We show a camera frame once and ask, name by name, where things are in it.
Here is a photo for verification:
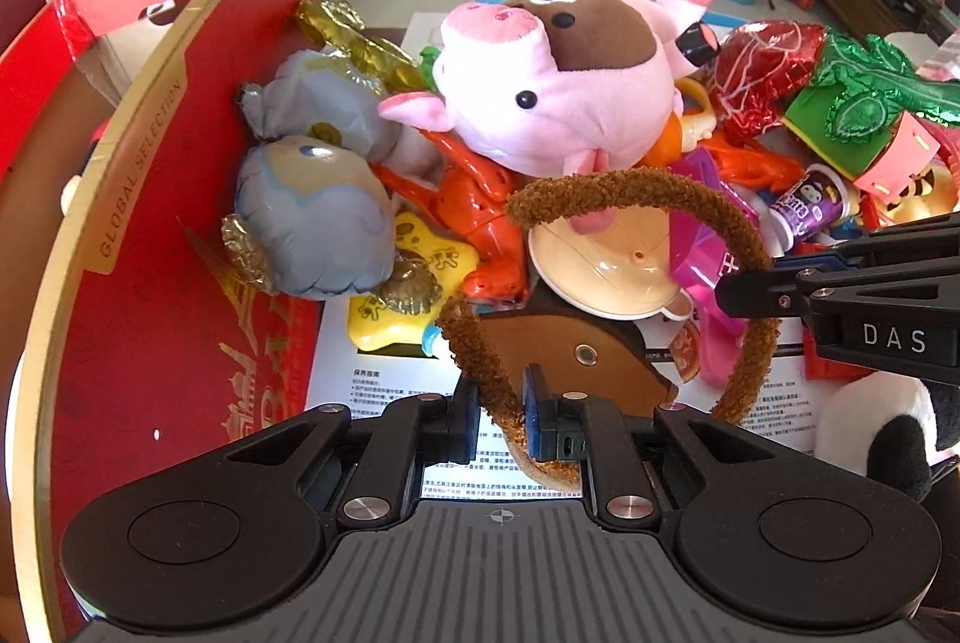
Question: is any orange plastic toy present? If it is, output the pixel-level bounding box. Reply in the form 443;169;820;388
371;128;535;308

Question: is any red foil balloon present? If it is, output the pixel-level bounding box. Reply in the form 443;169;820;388
709;20;827;138

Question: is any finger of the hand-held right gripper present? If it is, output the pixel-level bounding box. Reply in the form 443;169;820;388
823;217;960;270
715;266;826;320

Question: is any yellow star toy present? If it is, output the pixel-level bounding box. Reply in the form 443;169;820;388
349;211;481;356

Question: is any panda plush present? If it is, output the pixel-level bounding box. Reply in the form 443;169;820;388
813;368;960;503

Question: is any brown fuzzy headband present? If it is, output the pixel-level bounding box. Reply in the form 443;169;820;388
437;166;783;492

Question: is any pink plastic toy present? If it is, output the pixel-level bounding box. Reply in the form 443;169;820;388
666;151;760;383

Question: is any gold foil balloon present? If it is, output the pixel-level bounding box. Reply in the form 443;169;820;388
294;0;433;93

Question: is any green foil balloon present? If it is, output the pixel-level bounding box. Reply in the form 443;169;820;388
782;31;960;168

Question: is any white instruction sheet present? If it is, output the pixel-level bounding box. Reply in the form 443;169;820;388
304;296;820;503

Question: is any cream plastic lid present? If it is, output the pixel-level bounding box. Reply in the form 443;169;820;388
528;204;695;322

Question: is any yellow bee toy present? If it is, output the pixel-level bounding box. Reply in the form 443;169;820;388
862;163;960;233

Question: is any pink paper tag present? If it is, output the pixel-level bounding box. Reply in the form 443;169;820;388
853;113;950;195

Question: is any red cardboard box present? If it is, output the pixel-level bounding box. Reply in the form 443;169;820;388
0;0;325;643

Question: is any pink pig plush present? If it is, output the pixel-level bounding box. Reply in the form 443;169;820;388
379;0;721;237

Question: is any orange yellow rattle toy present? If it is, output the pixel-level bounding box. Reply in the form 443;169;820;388
643;80;718;168

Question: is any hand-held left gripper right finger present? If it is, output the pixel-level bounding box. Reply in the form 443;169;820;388
523;364;782;529

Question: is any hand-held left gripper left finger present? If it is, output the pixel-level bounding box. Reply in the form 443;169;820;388
225;379;482;533

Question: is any small black pink box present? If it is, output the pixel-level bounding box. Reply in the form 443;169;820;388
674;20;722;67

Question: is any grey foil balloon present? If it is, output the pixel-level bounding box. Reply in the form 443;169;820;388
221;49;445;315

